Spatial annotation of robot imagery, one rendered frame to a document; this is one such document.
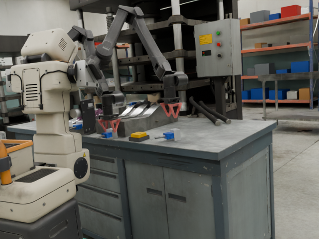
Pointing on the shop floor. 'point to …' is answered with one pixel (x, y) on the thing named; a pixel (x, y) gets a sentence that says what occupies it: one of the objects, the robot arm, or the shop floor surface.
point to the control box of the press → (218, 55)
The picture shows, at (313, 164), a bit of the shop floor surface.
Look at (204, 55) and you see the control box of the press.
